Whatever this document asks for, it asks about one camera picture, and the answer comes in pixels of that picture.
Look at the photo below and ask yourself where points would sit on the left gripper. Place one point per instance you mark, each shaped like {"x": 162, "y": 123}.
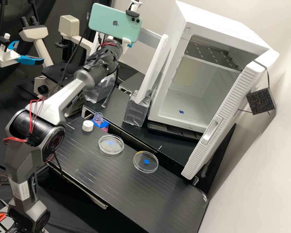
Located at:
{"x": 6, "y": 58}

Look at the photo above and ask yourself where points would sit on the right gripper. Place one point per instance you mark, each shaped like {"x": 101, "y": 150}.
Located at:
{"x": 126, "y": 47}

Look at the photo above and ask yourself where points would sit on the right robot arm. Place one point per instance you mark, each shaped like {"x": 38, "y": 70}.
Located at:
{"x": 63, "y": 97}

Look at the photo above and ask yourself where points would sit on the cream microscope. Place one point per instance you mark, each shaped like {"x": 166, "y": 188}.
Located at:
{"x": 41, "y": 48}

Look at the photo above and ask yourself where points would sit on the black platform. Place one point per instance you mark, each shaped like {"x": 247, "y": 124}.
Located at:
{"x": 126, "y": 109}
{"x": 135, "y": 194}

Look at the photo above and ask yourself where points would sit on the small bottle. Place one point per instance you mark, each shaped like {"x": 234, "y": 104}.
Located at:
{"x": 98, "y": 118}

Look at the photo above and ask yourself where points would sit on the white incubator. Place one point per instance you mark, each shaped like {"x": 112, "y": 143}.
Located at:
{"x": 208, "y": 31}

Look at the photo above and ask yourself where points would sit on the blue bottle holder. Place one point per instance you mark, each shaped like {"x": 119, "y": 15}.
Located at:
{"x": 104, "y": 126}

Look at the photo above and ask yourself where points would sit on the white cap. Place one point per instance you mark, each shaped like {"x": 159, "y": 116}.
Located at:
{"x": 87, "y": 126}

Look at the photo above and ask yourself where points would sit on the petri dish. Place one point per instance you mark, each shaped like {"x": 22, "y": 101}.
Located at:
{"x": 111, "y": 144}

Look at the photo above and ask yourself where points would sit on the incubator door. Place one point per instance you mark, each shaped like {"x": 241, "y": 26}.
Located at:
{"x": 223, "y": 116}

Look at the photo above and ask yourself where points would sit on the petri dish lid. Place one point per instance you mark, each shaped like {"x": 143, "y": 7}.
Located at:
{"x": 145, "y": 162}

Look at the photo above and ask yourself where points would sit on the right wrist camera phone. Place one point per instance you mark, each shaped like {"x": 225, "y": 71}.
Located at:
{"x": 111, "y": 21}

